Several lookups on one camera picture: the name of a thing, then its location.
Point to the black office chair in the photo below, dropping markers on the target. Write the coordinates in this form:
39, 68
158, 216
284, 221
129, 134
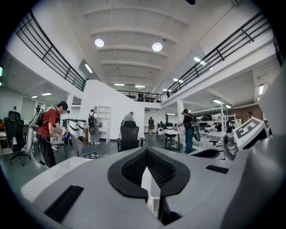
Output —
14, 132
129, 136

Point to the small grey chair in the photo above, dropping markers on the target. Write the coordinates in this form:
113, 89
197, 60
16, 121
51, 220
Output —
81, 146

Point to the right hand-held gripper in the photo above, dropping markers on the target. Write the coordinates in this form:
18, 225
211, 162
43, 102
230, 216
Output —
257, 125

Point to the white shelving rack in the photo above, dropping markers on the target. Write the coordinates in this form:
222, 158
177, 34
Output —
214, 125

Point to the black balcony railing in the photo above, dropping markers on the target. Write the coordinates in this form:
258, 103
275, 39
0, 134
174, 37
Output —
219, 53
51, 51

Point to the white desk with black legs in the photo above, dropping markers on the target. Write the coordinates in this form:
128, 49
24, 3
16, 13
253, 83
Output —
173, 132

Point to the white cylindrical robot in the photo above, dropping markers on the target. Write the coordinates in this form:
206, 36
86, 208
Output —
71, 125
82, 125

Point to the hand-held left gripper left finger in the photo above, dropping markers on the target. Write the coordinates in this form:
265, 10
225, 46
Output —
93, 196

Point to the white shelf unit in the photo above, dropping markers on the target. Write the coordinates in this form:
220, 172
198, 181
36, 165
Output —
103, 120

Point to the white round device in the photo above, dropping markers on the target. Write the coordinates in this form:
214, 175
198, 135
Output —
160, 130

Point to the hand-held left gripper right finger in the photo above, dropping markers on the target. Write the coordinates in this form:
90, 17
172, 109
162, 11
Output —
196, 185

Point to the round ceiling light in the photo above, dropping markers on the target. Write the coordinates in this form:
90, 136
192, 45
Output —
99, 42
157, 47

